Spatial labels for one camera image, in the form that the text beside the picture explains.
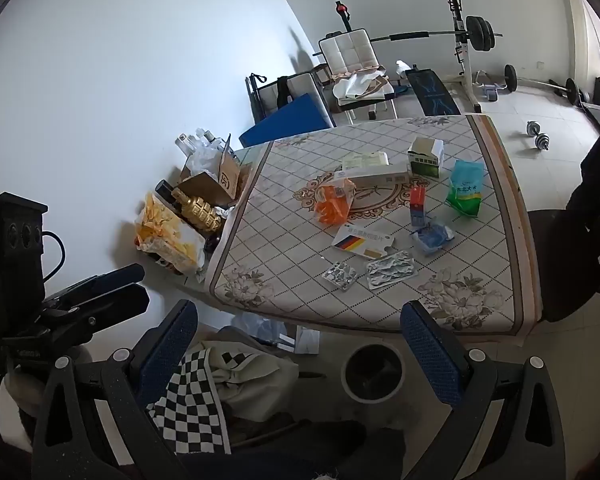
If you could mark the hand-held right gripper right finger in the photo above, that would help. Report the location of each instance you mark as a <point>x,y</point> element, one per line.
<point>432,350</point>

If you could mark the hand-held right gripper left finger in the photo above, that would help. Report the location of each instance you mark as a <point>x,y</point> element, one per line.
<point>170,350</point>

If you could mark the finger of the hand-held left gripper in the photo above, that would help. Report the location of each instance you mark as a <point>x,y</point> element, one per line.
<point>110,277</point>
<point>120,305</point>

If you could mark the white round waste bin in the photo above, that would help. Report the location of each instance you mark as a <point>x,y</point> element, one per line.
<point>372,372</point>

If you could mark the large silver blister pack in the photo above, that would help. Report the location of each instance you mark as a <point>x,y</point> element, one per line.
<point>391,269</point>

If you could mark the blue wrapper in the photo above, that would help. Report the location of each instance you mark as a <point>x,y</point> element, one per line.
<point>432,237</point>

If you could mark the small silver blister pack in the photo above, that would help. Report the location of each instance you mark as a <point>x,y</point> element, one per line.
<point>340,276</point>

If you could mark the flag striped medicine box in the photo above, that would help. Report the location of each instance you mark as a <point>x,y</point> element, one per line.
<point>362,242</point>

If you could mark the red blue small carton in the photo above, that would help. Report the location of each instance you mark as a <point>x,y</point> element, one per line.
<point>418,205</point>

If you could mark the checkered canvas tote bag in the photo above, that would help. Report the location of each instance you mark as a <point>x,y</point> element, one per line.
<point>190,400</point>

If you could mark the yellow snack bag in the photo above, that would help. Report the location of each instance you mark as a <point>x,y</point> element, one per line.
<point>167,232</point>

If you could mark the black bottle box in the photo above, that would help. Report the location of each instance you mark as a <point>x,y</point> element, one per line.
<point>165,192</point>

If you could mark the gold grenade-shaped bottle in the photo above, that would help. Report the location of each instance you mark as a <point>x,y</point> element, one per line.
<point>200,212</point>

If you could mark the brown cardboard box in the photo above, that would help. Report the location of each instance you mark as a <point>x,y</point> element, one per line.
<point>220,177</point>

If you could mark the clear glass bottle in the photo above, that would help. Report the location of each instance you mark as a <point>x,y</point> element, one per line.
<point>210,139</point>
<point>182,144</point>
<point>199,136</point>

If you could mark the floral patterned tablecloth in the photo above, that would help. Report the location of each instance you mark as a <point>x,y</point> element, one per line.
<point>290,255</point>

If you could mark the green rice bag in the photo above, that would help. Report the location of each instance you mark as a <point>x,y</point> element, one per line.
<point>465,192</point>

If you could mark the orange plastic bag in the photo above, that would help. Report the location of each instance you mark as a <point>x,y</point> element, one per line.
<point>332,202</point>

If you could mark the long white box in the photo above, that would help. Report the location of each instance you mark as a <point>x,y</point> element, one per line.
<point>375,178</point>

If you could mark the green white carton box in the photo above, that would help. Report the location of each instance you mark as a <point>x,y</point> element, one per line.
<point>425,157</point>

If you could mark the white tissue packet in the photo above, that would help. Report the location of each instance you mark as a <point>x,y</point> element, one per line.
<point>365,160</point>

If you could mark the chrome dumbbell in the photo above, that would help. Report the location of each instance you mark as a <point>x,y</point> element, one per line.
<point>532,128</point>
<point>542,141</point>

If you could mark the blue foam mat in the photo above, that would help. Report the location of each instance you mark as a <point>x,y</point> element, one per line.
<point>290,120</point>

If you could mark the black weight bench pad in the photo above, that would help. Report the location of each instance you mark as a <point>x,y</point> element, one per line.
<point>432,92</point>

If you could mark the grey padded folding bench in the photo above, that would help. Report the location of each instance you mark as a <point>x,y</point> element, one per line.
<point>302,87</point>

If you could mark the beige paper sheets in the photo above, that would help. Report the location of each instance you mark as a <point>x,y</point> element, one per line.
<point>360,85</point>

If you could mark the long floor barbell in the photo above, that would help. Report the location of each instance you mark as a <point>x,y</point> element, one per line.
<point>510,77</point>

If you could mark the white weight rack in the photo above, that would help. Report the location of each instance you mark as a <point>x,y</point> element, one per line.
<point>461,55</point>

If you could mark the white padded chair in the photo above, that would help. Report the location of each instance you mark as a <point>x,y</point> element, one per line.
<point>347,50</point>

